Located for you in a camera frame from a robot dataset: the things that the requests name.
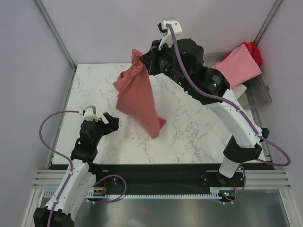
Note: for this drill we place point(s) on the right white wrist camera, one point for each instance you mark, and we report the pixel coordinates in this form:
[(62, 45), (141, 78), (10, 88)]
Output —
[(167, 36)]

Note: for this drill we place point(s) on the white t shirt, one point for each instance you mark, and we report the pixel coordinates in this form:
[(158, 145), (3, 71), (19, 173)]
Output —
[(239, 90)]

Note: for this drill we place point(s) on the right aluminium frame post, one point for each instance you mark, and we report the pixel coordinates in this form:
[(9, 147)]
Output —
[(268, 20)]

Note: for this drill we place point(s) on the bright red t shirt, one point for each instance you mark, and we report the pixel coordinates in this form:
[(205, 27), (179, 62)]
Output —
[(255, 50)]

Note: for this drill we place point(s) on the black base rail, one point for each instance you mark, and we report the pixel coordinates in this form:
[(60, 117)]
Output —
[(149, 179)]

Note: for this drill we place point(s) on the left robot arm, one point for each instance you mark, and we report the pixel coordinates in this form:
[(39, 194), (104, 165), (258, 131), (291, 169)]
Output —
[(61, 210)]

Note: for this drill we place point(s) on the light pink t shirt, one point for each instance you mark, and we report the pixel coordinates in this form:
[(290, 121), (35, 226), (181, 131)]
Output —
[(236, 76)]

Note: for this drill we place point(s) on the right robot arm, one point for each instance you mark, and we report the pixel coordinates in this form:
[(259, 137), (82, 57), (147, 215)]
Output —
[(210, 88)]

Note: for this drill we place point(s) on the white slotted cable duct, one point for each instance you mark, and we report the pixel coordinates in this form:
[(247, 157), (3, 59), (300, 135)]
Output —
[(214, 194)]

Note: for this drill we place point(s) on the salmon red t shirt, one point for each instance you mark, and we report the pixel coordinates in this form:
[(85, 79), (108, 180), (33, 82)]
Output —
[(135, 97)]

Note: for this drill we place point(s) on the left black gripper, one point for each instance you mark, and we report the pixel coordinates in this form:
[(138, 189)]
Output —
[(113, 122)]

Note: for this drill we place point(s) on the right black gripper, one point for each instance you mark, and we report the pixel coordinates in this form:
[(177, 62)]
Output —
[(151, 57)]

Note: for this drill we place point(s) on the grey translucent plastic bin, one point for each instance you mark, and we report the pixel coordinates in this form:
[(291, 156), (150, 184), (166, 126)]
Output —
[(257, 94)]

